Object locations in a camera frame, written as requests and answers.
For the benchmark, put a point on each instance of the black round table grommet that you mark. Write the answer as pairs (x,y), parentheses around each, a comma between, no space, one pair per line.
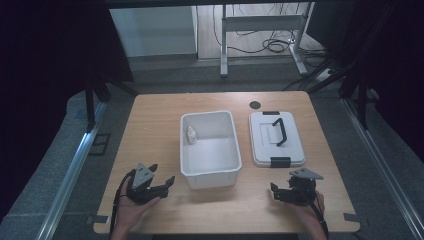
(255,104)

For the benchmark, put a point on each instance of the person's right hand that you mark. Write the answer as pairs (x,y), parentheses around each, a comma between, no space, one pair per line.
(308,211)

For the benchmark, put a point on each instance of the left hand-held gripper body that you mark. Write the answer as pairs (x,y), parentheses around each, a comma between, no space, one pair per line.
(141,186)

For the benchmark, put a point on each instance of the white power strip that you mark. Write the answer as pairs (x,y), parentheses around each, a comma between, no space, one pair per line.
(324,75)

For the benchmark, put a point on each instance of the white panel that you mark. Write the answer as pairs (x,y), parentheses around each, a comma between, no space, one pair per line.
(153,31)

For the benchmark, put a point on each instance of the black tripod stand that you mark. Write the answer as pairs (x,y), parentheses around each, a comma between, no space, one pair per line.
(353,83)
(96,96)

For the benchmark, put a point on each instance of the grey metal desk frame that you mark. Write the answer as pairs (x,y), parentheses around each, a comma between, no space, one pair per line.
(260,23)

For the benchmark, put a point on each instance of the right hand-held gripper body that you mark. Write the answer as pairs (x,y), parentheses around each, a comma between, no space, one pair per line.
(300,186)

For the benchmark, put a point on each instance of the person's left hand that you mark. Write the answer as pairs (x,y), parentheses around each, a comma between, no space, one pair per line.
(133,210)

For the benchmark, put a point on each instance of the aluminium rail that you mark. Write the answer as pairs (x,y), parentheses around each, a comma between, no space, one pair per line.
(71,173)
(383,166)

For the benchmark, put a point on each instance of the small white bottle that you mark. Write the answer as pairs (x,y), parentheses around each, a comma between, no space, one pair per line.
(191,135)

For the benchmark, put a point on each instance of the white plastic storage box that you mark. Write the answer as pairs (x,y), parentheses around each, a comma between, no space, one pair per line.
(210,148)

